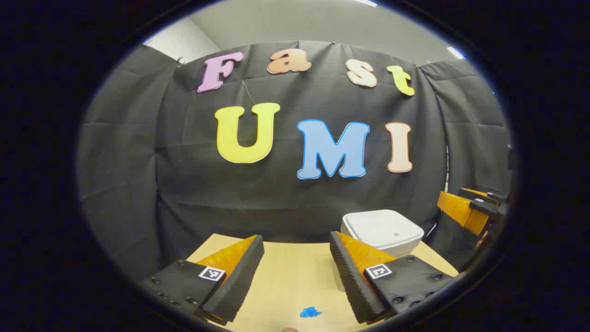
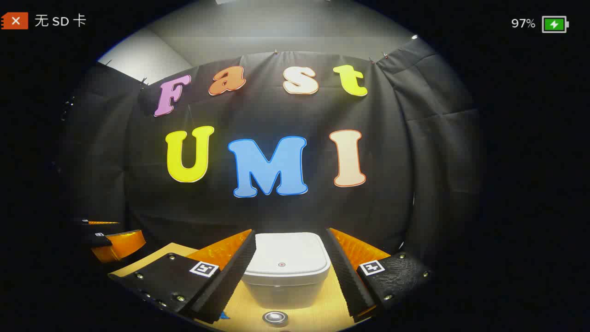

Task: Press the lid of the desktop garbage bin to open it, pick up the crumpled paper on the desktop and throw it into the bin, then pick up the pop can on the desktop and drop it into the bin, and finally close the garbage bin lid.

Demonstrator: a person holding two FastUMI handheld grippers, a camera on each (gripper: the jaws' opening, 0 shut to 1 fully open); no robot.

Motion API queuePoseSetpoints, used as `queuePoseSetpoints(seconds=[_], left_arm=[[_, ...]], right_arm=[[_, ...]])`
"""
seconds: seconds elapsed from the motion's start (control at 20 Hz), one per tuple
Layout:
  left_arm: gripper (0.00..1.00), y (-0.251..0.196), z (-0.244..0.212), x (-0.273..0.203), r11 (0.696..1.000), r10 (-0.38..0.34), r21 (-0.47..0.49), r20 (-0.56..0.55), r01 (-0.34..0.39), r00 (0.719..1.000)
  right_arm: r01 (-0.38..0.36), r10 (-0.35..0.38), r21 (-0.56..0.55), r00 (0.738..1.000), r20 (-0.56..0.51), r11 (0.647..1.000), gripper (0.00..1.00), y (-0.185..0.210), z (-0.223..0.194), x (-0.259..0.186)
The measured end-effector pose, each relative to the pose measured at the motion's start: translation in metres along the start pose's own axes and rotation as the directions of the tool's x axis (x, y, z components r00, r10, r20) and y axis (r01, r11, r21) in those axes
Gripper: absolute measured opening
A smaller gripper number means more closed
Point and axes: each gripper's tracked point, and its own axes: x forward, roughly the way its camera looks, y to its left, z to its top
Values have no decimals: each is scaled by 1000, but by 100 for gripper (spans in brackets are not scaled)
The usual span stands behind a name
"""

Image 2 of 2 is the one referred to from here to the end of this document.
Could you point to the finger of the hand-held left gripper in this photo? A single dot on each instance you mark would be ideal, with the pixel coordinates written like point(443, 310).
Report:
point(99, 222)
point(122, 244)

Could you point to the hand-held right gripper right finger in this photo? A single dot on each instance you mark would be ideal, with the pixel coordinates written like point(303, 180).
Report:
point(348, 281)

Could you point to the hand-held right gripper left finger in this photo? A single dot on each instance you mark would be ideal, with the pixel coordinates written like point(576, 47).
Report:
point(230, 281)

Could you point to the silver pop can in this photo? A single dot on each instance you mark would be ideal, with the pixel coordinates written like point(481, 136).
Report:
point(275, 317)

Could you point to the white desktop garbage bin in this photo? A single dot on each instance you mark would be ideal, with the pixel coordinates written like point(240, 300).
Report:
point(286, 251)

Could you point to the wooden desktop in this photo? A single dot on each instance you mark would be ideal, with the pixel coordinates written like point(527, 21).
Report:
point(322, 310)

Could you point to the black backdrop cloth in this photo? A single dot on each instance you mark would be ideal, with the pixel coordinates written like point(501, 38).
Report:
point(276, 216)

